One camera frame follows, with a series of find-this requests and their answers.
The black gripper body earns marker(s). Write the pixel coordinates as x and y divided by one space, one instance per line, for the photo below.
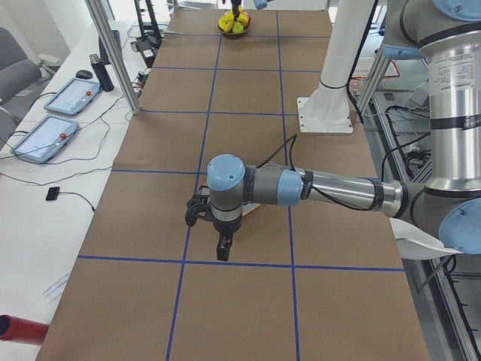
225 229

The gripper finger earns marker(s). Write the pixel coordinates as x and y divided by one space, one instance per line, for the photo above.
223 248
235 11

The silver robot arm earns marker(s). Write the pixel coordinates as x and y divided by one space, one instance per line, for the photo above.
447 206
259 4

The wicker fruit basket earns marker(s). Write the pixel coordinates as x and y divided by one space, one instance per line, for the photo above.
233 28

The grey square plate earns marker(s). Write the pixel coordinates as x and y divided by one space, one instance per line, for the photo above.
248 208

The black water bottle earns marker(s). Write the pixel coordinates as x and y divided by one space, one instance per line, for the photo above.
101 73

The black computer mouse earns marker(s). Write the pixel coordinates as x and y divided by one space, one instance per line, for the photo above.
84 74

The small black box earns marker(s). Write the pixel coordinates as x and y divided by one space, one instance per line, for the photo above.
52 194

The far blue teach pendant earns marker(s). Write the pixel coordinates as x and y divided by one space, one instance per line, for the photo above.
73 97

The blue teach pendant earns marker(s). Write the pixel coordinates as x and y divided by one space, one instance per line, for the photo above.
46 139
73 97

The near blue teach pendant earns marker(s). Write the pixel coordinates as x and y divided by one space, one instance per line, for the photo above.
46 139

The red cylinder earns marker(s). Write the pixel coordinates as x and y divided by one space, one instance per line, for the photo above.
23 331

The grey office chair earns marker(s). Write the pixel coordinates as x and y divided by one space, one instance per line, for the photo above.
22 81

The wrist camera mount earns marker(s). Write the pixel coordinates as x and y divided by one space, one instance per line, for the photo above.
198 207

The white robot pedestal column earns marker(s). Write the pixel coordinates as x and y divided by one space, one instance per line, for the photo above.
327 108

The aluminium frame post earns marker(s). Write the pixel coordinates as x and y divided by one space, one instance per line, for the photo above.
101 22

